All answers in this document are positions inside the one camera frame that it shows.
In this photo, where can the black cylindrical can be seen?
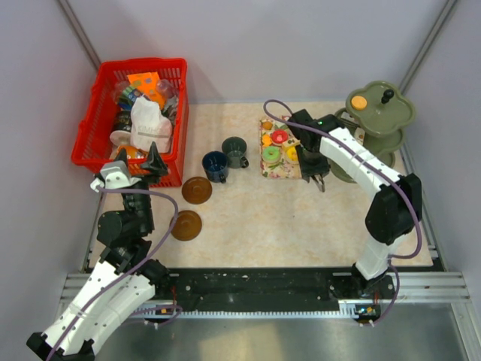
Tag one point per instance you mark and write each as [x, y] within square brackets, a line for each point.
[122, 121]

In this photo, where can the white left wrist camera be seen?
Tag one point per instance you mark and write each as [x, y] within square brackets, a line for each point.
[105, 179]

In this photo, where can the orange dotted box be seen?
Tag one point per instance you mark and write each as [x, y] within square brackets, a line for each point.
[147, 84]

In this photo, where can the brown wooden coaster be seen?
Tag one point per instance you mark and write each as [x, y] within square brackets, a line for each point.
[188, 226]
[197, 190]

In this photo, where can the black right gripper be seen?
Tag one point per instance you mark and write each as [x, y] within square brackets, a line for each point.
[307, 171]

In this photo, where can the yellow frosted donut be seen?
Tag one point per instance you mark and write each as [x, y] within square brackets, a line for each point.
[291, 155]

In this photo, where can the white cloth bag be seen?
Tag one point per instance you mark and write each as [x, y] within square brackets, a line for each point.
[148, 125]

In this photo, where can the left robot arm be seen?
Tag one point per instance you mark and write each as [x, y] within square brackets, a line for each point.
[125, 275]

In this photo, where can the stainless steel food tongs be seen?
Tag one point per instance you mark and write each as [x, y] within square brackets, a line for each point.
[320, 184]

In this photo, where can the green three-tier dessert stand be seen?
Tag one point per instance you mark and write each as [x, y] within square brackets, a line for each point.
[383, 120]

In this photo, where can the dark green mug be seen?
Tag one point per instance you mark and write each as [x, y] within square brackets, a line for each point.
[235, 149]

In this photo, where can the floral rectangular serving tray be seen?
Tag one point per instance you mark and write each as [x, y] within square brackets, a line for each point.
[281, 169]

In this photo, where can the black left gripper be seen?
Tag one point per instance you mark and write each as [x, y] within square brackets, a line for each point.
[155, 163]

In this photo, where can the red plastic basket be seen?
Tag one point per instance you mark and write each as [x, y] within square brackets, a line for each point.
[96, 144]

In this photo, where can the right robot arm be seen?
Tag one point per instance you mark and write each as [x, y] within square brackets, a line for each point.
[393, 218]

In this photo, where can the small orange round cookie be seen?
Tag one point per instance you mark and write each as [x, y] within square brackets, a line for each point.
[267, 125]

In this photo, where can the round tan cracker biscuit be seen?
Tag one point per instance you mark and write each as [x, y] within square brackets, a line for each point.
[359, 102]

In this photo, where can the red round donut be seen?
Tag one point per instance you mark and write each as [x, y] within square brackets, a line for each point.
[279, 136]

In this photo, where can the green frosted donut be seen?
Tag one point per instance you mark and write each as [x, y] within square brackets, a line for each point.
[271, 154]

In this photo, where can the white cream cake slice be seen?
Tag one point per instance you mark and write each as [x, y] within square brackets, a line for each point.
[359, 135]

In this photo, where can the dark blue mug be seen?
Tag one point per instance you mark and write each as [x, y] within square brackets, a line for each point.
[215, 165]

